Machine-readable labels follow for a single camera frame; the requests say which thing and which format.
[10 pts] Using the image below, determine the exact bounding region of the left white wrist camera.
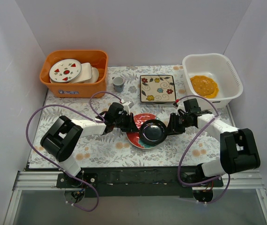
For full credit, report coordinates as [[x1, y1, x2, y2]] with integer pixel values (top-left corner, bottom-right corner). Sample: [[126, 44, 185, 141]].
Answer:
[[120, 99, 134, 114]]

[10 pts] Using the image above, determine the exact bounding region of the clear pinkish glass plate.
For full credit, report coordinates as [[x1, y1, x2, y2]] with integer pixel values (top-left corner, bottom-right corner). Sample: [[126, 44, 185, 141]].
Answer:
[[190, 75, 218, 95]]

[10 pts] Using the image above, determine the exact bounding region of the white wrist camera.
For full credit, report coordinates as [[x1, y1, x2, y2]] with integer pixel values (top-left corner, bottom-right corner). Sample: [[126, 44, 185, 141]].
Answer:
[[173, 99, 185, 115], [120, 99, 134, 114]]

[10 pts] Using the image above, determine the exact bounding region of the cream rectangular plate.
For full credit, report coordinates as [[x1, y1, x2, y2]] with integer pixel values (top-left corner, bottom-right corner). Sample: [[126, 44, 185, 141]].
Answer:
[[72, 62, 92, 83]]

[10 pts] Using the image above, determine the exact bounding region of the floral patterned table mat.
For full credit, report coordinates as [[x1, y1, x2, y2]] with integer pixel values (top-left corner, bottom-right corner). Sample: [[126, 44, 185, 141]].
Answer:
[[29, 66, 220, 169]]

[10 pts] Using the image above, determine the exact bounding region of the square floral plate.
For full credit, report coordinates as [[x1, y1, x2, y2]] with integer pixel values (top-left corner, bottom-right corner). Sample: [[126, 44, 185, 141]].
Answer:
[[140, 75, 177, 104]]

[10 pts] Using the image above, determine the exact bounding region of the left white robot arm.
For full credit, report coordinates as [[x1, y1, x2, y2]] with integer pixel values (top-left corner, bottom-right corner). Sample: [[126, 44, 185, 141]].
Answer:
[[40, 102, 139, 188]]

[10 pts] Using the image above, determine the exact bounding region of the small cream plate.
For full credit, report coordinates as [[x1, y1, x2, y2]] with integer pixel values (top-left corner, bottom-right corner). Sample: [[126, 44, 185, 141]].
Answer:
[[85, 67, 99, 83]]

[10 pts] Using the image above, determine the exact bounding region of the round watermelon pattern plate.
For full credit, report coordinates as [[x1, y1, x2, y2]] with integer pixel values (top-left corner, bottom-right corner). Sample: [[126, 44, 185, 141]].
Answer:
[[49, 59, 82, 83]]

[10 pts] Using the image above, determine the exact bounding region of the small grey white cup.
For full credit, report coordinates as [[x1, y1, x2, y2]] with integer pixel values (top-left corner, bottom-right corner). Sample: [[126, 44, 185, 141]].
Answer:
[[112, 77, 125, 93]]

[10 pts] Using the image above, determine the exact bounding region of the glossy black plate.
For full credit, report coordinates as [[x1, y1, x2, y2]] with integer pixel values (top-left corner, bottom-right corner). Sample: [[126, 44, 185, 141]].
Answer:
[[139, 119, 167, 146]]

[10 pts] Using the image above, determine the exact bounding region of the orange plastic bin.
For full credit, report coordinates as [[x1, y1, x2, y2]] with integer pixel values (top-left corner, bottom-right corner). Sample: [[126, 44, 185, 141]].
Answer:
[[39, 50, 108, 98]]

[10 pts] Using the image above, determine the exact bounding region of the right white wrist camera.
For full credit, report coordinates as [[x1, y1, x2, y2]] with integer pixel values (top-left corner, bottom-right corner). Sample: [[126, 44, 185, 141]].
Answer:
[[173, 99, 185, 115]]

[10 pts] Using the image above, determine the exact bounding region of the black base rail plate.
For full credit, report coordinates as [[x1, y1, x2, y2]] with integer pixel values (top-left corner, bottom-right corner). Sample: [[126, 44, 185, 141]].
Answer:
[[56, 164, 225, 197]]

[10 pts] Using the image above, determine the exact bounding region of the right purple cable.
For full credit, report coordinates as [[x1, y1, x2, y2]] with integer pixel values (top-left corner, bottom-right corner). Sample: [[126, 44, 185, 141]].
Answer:
[[177, 97, 230, 204]]

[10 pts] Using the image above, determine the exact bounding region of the purple cable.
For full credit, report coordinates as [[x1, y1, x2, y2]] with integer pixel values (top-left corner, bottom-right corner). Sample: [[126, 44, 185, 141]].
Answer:
[[25, 91, 125, 212], [177, 97, 230, 204]]

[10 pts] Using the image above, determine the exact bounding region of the yellow dotted scalloped plate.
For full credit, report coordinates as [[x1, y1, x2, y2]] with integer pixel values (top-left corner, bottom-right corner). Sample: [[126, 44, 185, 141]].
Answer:
[[190, 75, 219, 99]]

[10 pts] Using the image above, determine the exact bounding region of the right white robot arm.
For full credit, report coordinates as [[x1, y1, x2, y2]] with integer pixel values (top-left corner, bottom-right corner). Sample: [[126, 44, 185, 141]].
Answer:
[[166, 98, 261, 187]]

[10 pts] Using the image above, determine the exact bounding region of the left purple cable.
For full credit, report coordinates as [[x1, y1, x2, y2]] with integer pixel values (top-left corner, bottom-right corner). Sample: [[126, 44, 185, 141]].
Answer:
[[25, 91, 125, 212]]

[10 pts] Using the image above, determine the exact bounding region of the large red teal plate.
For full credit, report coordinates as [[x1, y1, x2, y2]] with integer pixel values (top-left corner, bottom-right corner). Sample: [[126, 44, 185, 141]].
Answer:
[[126, 113, 161, 151]]

